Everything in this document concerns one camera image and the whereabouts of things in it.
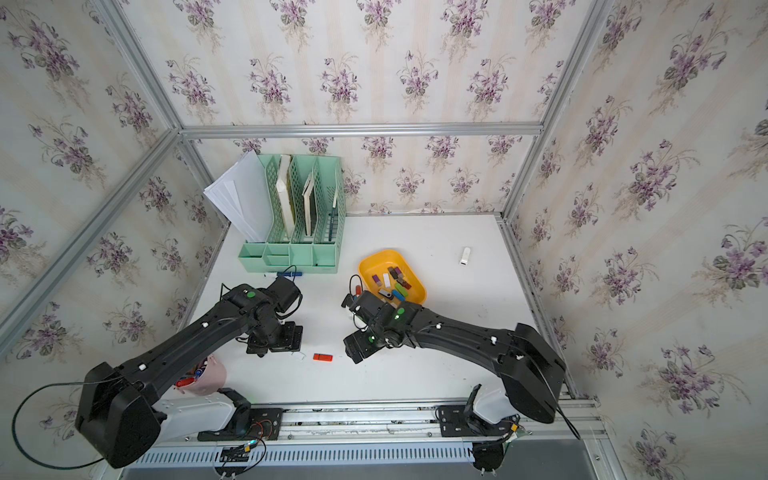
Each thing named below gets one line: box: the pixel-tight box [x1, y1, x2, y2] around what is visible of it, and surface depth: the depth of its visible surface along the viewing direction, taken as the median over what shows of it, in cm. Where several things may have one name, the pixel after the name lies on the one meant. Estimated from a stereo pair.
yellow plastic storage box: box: [359, 250, 427, 307], surface depth 103 cm
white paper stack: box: [203, 149, 271, 243], surface depth 98 cm
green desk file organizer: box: [238, 154, 347, 274], surface depth 106 cm
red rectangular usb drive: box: [313, 353, 334, 362], surface depth 86 cm
